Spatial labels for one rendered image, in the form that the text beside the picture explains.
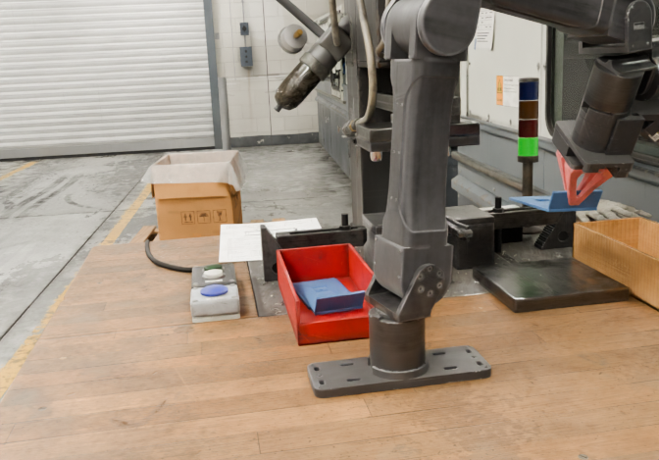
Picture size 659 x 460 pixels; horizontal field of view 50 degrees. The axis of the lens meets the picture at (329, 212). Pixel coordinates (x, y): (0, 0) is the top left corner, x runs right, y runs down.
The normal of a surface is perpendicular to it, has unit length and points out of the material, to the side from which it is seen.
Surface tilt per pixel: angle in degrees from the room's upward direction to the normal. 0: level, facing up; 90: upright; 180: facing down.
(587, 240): 90
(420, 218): 77
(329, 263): 90
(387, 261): 85
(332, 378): 0
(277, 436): 0
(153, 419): 0
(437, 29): 90
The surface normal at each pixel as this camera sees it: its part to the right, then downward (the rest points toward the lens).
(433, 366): -0.04, -0.98
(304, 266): 0.17, 0.21
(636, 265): -0.98, 0.08
